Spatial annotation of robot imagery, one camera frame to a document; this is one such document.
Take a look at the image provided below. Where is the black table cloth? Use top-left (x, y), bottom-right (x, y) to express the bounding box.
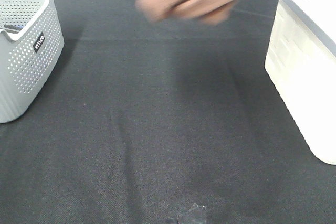
top-left (1, 0), bottom-right (335, 223)

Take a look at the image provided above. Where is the white storage box grey rim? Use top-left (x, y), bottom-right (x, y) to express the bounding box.
top-left (265, 0), bottom-right (335, 165)

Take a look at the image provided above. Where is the dark item inside basket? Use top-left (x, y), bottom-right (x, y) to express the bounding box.
top-left (1, 24), bottom-right (23, 34)

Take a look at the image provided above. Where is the grey perforated plastic basket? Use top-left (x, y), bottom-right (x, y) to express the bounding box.
top-left (1, 0), bottom-right (65, 123)

